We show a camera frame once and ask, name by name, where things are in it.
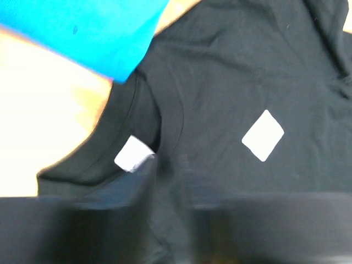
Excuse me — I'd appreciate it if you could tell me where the black t shirt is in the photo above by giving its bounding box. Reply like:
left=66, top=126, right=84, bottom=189
left=37, top=0, right=352, bottom=264

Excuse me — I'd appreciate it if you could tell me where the blue folded t shirt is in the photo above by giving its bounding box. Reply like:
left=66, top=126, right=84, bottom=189
left=1, top=0, right=168, bottom=83

